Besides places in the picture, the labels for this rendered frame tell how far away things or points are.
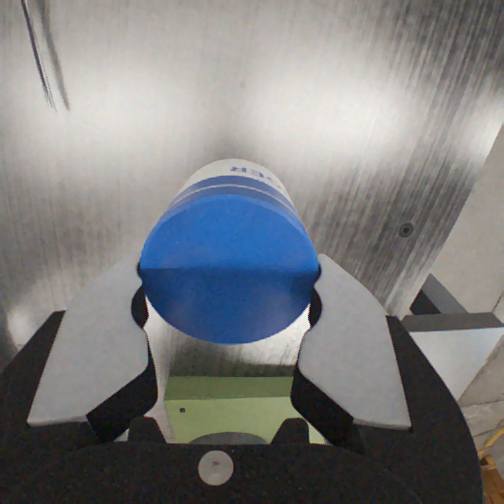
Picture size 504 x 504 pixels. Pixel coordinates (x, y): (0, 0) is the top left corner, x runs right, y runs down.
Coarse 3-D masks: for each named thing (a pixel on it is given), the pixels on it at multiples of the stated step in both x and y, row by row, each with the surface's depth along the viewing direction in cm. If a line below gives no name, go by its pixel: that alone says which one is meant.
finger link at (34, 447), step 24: (48, 336) 7; (24, 360) 6; (0, 384) 6; (24, 384) 6; (0, 408) 5; (24, 408) 5; (0, 432) 5; (24, 432) 5; (48, 432) 5; (72, 432) 5; (0, 456) 4; (24, 456) 4; (48, 456) 5; (0, 480) 4
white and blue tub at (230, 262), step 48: (192, 192) 10; (240, 192) 10; (192, 240) 10; (240, 240) 10; (288, 240) 10; (144, 288) 11; (192, 288) 11; (240, 288) 11; (288, 288) 11; (192, 336) 12; (240, 336) 12
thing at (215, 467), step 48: (144, 432) 5; (288, 432) 5; (48, 480) 4; (96, 480) 4; (144, 480) 4; (192, 480) 4; (240, 480) 4; (288, 480) 4; (336, 480) 4; (384, 480) 4
